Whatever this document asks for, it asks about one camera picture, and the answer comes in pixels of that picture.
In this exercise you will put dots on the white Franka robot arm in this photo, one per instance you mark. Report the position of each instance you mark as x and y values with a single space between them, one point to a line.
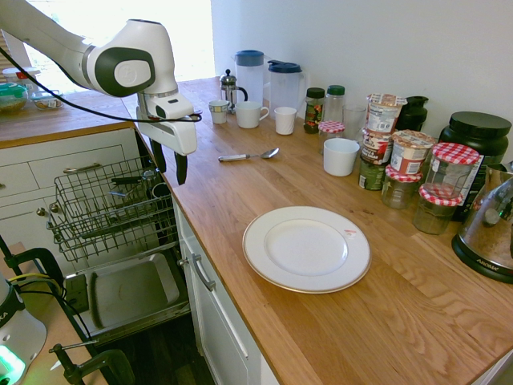
132 48

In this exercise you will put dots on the wide white ceramic cup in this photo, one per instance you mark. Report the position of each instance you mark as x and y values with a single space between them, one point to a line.
340 158

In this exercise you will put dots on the glass jar red checkered lid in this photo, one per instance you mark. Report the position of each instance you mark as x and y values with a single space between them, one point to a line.
435 214
400 190

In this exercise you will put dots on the small jar red checkered lid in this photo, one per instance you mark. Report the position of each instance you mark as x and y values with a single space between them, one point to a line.
331 128

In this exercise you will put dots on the small patterned white cup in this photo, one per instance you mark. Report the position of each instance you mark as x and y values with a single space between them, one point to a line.
219 112

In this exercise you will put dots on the white plate with gold rim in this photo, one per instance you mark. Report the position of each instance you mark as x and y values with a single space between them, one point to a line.
306 248

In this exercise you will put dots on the large white mug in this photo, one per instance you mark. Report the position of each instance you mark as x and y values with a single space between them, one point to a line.
248 115

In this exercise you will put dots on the small clear food container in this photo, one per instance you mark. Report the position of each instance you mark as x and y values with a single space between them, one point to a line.
47 100

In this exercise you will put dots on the white yogurt tub foil lid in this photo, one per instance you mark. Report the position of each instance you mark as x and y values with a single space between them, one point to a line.
384 114

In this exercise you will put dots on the spice jar with dark lid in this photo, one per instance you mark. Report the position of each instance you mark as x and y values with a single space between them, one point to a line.
313 112

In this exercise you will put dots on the large black powder tub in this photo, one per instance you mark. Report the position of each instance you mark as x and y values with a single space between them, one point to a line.
479 130

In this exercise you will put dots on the black plastic container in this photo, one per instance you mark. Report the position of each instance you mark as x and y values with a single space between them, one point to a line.
125 181

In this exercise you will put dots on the clear drinking glass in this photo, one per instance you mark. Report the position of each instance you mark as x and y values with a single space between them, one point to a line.
354 120

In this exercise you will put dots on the red and white yogurt tub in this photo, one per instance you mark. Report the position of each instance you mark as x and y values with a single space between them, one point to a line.
376 148

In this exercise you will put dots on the white ribbed cup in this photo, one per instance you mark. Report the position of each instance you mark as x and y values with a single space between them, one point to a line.
285 121

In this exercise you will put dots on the green food tub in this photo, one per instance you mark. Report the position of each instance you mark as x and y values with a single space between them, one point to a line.
370 176

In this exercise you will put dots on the food container with green lid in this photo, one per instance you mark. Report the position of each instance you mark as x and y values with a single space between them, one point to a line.
13 98

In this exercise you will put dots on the clear pitcher dark blue lid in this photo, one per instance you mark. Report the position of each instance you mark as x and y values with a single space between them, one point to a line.
285 90

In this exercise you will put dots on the clear pitcher light blue lid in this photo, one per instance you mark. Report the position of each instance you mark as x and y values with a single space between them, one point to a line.
249 78

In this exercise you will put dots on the clear jar with green lid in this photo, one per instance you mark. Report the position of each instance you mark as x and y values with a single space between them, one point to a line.
335 104

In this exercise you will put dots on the black mug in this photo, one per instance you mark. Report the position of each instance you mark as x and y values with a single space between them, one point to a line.
161 189

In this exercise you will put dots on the stainless steel electric kettle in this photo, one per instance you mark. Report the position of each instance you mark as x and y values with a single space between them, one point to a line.
487 228

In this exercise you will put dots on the red yogurt tub foil lid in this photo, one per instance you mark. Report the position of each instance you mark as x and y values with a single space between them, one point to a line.
410 154

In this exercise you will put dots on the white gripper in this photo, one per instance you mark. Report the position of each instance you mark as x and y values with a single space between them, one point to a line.
176 134

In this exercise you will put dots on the glass French press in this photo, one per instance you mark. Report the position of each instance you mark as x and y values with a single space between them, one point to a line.
229 90

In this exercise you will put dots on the white lidded food container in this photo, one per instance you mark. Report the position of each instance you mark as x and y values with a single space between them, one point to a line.
20 76

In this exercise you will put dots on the dishwasher with open door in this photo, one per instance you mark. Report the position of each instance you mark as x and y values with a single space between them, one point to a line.
132 288

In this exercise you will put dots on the large jar red checkered lid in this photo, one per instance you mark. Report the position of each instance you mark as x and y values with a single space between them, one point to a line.
451 168

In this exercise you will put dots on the black table clamp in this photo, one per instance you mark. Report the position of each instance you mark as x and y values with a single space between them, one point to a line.
44 258
114 363

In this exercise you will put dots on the round metal cabinet knob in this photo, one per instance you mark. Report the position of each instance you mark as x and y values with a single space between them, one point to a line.
53 207
41 211
183 262

